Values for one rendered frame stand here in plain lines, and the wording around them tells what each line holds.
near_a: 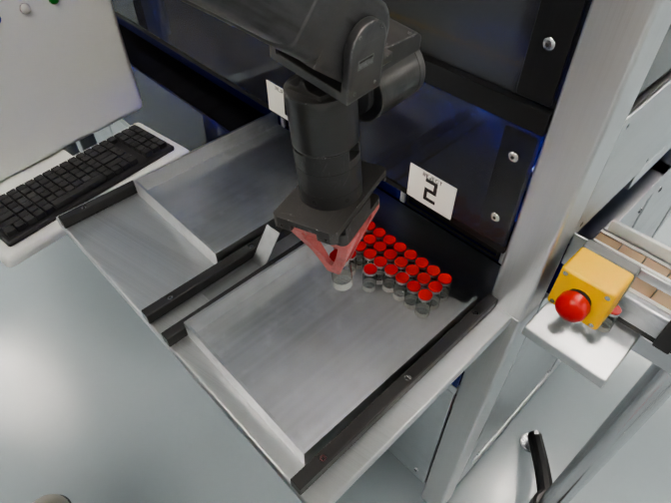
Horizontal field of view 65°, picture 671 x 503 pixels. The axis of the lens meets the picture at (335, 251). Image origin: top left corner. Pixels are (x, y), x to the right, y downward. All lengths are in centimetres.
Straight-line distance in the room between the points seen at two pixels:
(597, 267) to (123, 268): 71
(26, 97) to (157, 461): 103
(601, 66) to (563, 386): 141
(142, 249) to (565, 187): 66
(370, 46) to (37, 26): 98
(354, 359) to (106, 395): 123
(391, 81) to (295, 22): 15
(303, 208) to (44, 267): 192
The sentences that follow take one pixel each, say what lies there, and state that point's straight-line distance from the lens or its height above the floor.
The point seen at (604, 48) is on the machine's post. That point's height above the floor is 130.
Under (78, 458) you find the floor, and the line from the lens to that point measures 181.
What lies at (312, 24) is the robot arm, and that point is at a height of 140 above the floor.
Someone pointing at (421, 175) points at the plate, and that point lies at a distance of 79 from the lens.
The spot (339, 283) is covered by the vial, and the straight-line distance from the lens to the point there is 55.
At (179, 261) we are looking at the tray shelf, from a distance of 91.
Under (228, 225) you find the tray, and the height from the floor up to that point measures 88.
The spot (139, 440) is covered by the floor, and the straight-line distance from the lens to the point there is 176.
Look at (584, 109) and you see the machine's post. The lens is 62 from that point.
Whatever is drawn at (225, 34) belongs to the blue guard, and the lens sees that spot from 107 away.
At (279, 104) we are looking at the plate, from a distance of 100.
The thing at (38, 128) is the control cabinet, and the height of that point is 88.
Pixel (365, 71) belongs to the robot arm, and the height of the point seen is 135.
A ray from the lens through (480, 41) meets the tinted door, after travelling 67.
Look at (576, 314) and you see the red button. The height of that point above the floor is 100.
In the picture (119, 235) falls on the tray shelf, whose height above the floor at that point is 88.
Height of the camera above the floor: 153
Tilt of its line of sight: 47 degrees down
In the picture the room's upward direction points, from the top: straight up
